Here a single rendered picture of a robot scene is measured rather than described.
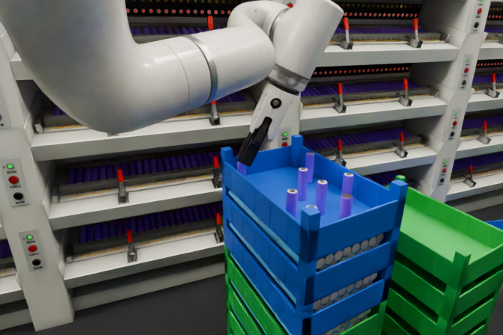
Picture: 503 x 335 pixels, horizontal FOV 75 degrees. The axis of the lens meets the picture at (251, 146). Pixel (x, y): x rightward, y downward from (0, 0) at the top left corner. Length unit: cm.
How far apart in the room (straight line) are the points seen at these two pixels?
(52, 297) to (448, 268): 98
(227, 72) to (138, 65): 12
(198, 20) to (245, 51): 60
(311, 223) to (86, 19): 35
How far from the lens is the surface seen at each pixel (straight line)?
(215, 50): 41
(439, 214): 99
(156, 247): 109
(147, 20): 102
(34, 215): 98
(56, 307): 115
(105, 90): 34
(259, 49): 46
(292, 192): 53
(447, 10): 141
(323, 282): 55
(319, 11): 59
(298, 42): 59
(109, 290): 117
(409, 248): 82
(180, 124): 92
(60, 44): 30
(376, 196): 63
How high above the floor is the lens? 80
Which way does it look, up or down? 20 degrees down
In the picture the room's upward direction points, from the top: straight up
